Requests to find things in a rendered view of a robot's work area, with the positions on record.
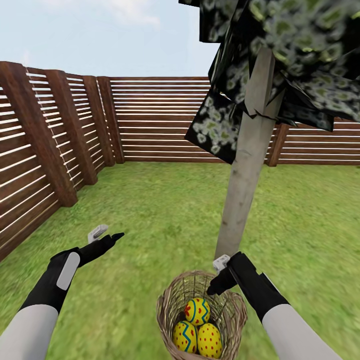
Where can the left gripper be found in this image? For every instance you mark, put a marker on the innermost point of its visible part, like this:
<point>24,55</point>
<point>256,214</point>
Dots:
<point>101,246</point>

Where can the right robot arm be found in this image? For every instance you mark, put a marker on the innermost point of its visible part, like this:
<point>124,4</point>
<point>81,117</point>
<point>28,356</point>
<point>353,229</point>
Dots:
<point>290,335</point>

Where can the wicker basket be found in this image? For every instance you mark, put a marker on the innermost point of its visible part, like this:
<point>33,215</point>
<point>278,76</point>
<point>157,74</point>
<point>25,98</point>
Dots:
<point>225,314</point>

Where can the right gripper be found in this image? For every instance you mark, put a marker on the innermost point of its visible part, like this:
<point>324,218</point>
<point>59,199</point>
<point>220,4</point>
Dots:
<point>219,284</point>

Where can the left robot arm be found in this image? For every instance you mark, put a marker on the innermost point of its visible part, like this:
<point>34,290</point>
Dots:
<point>29,334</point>

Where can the easter egg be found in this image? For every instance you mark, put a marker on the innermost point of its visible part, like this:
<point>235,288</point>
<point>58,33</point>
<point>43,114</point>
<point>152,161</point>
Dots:
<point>197,311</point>
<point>210,342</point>
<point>185,337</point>

